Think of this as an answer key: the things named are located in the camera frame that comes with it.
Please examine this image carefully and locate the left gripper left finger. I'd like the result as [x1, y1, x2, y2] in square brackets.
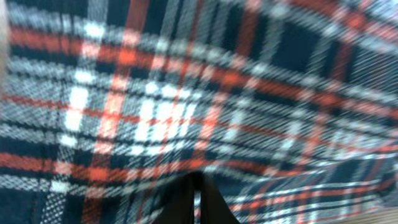
[152, 173, 195, 224]

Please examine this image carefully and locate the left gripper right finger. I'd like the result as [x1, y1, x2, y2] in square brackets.
[200, 174, 239, 224]

